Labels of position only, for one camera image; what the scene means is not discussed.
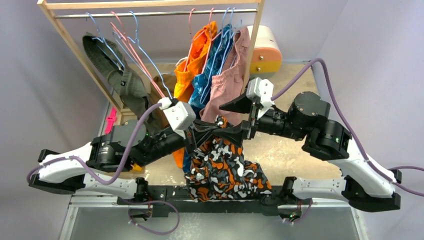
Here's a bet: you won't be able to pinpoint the camouflage orange black shorts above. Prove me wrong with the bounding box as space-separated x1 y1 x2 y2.
182 136 272 202

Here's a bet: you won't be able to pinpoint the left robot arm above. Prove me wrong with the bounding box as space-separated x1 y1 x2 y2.
26 119 218 205

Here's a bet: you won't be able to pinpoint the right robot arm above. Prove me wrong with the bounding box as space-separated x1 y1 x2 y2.
219 91 402 213

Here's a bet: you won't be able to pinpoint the pink shorts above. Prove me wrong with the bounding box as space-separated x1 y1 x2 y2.
200 26 250 126

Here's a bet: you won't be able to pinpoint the brown shorts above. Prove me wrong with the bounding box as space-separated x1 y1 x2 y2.
149 73 177 129

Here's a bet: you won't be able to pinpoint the olive green shorts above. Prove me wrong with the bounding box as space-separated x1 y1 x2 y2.
82 32 153 119

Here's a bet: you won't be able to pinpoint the blue patterned shorts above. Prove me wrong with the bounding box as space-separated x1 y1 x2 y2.
182 23 234 173

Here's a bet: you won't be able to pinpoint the blue hanger holding pink shorts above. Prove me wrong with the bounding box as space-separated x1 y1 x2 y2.
217 7 243 75

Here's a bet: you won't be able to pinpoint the pink hanger holding orange shorts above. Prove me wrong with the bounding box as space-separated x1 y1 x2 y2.
183 8 206 72

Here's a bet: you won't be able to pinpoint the white orange yellow drawer cabinet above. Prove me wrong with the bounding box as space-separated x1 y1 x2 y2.
249 25 283 76

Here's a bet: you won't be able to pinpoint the yellow plastic bin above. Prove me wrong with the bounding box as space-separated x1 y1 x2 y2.
131 163 144 173

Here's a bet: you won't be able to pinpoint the pink plastic tool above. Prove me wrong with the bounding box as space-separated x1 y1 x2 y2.
104 107 117 134

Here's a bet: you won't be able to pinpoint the metal hanging rod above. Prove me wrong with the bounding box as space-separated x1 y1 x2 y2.
54 8 258 19

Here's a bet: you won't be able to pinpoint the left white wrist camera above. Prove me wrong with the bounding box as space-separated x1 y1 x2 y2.
158 97 196 139

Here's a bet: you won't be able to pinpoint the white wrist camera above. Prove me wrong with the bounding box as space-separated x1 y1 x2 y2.
246 77 275 120
158 97 196 139

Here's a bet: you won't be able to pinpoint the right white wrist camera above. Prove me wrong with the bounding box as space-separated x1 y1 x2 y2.
246 77 275 120

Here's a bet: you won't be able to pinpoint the blue wire hanger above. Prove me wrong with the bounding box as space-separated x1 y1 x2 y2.
113 11 174 100
85 12 125 72

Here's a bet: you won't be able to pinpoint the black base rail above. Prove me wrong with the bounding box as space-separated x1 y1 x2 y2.
116 185 313 220

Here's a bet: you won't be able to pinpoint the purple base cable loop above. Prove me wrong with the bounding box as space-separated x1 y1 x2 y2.
121 198 180 236

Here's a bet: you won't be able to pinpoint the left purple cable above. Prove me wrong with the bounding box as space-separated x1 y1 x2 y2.
26 102 163 186

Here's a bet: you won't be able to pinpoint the blue wire hanger far left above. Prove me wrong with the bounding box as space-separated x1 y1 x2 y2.
85 12 125 72

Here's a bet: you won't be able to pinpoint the pink wire hanger left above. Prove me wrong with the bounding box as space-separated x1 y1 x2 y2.
109 11 168 100

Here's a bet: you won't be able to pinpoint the wooden clothes rack frame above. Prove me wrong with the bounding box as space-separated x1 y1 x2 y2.
37 0 265 133

